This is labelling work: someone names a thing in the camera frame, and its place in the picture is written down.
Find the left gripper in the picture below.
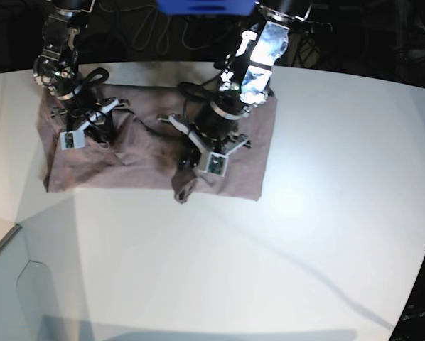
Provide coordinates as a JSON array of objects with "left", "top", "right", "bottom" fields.
[{"left": 176, "top": 120, "right": 244, "bottom": 171}]

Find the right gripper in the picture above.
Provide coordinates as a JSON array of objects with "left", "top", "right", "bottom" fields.
[{"left": 61, "top": 97, "right": 117, "bottom": 146}]

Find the mauve t-shirt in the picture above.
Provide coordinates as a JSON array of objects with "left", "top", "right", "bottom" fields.
[{"left": 37, "top": 85, "right": 277, "bottom": 201}]

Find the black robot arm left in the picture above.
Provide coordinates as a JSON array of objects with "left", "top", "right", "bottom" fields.
[{"left": 168, "top": 1, "right": 312, "bottom": 176}]

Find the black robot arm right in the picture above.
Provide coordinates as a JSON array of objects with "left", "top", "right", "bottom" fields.
[{"left": 33, "top": 1, "right": 120, "bottom": 149}]

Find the blue box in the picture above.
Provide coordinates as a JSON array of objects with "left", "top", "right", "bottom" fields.
[{"left": 156, "top": 0, "right": 255, "bottom": 16}]

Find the grey adjacent table edge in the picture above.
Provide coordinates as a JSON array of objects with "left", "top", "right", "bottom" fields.
[{"left": 0, "top": 224, "right": 23, "bottom": 268}]

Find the black power strip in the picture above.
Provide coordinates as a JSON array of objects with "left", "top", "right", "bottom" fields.
[{"left": 290, "top": 20, "right": 333, "bottom": 34}]

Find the white looped cable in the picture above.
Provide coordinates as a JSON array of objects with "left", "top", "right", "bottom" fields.
[{"left": 132, "top": 13, "right": 231, "bottom": 55}]

